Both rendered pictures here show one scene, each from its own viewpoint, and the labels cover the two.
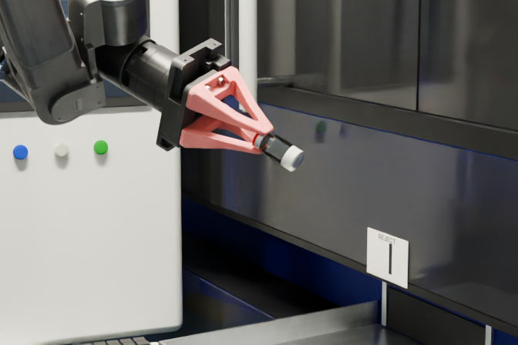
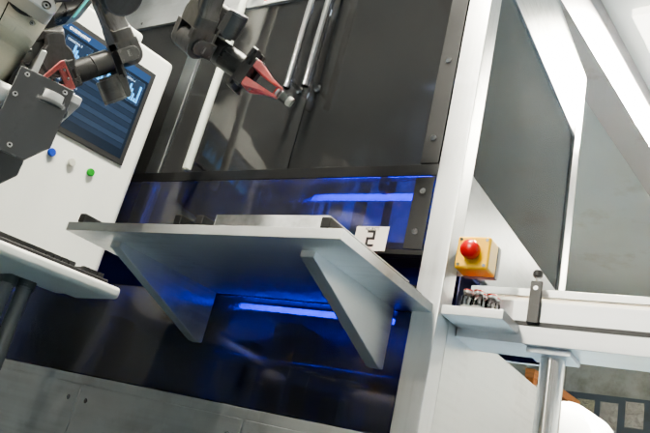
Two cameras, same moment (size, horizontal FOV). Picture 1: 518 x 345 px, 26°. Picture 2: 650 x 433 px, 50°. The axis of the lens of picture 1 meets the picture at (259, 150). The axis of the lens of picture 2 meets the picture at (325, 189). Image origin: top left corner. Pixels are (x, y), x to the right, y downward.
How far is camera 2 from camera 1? 101 cm
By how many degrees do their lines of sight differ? 40
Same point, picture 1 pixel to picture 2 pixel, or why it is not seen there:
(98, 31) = (223, 25)
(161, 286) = (89, 262)
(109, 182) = (87, 192)
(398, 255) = not seen: hidden behind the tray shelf
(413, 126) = (285, 174)
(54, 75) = (205, 28)
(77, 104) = (203, 49)
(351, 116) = (246, 176)
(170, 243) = not seen: hidden behind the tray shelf
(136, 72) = (229, 51)
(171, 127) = (240, 74)
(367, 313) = not seen: hidden behind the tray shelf
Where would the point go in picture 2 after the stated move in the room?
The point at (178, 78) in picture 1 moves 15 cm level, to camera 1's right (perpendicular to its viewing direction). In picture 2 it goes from (251, 55) to (311, 85)
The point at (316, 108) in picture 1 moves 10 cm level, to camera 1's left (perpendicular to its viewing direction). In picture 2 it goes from (222, 177) to (189, 162)
